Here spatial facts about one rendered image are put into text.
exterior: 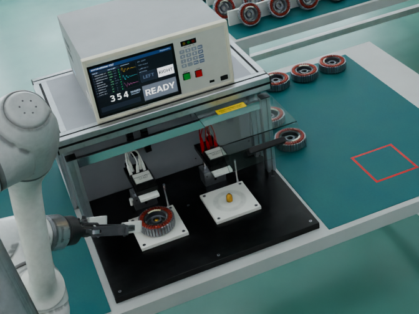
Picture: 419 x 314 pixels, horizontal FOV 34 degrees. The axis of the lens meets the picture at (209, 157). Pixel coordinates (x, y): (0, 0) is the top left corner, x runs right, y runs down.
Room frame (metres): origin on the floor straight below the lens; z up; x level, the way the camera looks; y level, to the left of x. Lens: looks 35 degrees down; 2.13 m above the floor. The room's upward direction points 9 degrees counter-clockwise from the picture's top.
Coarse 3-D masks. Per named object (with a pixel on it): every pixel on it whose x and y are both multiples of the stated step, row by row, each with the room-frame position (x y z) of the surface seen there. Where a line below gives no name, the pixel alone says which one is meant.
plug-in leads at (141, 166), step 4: (128, 152) 1.76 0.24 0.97; (136, 152) 1.75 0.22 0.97; (128, 156) 1.77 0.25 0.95; (140, 156) 1.74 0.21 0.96; (128, 160) 1.76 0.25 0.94; (136, 160) 1.73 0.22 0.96; (140, 160) 1.74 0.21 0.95; (128, 164) 1.76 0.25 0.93; (136, 164) 1.73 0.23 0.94; (140, 164) 1.76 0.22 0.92; (144, 164) 1.74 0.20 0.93; (128, 168) 1.73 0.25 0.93; (132, 168) 1.75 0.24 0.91; (136, 168) 1.73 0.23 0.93; (140, 168) 1.76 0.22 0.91; (144, 168) 1.74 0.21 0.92; (128, 172) 1.73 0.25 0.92; (132, 172) 1.75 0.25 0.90; (136, 172) 1.73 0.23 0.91
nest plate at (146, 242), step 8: (176, 216) 1.65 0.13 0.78; (176, 224) 1.61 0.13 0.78; (184, 224) 1.60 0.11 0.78; (136, 232) 1.60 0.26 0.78; (168, 232) 1.57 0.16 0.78; (176, 232) 1.57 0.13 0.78; (184, 232) 1.56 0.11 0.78; (144, 240) 1.56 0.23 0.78; (152, 240) 1.55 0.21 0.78; (160, 240) 1.54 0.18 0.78; (168, 240) 1.55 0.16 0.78; (144, 248) 1.52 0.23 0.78
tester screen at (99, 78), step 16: (112, 64) 1.74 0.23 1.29; (128, 64) 1.75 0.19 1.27; (144, 64) 1.76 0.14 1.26; (160, 64) 1.78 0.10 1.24; (96, 80) 1.72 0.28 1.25; (112, 80) 1.74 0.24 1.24; (128, 80) 1.75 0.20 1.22; (160, 80) 1.77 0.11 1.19; (176, 80) 1.79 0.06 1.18; (96, 96) 1.72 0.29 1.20; (112, 112) 1.73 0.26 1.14
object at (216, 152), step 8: (200, 152) 1.81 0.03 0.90; (208, 152) 1.77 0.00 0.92; (216, 152) 1.76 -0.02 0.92; (208, 160) 1.73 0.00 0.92; (216, 160) 1.72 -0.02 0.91; (224, 160) 1.73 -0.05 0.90; (208, 168) 1.73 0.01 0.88; (216, 168) 1.72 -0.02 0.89; (224, 168) 1.72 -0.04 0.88; (216, 176) 1.70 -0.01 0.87
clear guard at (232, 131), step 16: (256, 96) 1.82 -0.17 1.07; (208, 112) 1.77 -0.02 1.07; (240, 112) 1.74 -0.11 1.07; (256, 112) 1.72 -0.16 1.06; (272, 112) 1.71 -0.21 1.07; (208, 128) 1.68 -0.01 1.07; (224, 128) 1.66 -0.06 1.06; (240, 128) 1.65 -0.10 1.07; (256, 128) 1.64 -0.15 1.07; (272, 128) 1.62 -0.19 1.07; (288, 128) 1.62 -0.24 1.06; (224, 144) 1.58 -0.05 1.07; (240, 144) 1.58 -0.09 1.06; (256, 144) 1.59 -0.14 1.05; (288, 144) 1.59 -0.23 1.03; (304, 144) 1.59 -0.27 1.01; (240, 160) 1.55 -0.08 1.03; (256, 160) 1.55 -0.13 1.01
